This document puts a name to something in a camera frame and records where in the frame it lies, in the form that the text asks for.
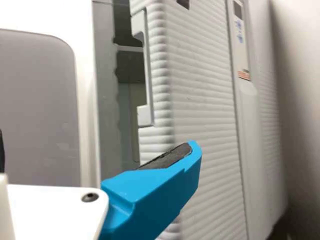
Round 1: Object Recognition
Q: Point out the incubator door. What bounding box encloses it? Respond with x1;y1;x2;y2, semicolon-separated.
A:
129;0;289;240

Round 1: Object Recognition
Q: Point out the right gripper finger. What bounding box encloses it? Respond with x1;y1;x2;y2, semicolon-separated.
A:
98;139;203;240

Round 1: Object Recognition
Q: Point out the white box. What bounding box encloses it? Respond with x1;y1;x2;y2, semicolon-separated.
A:
0;0;102;187

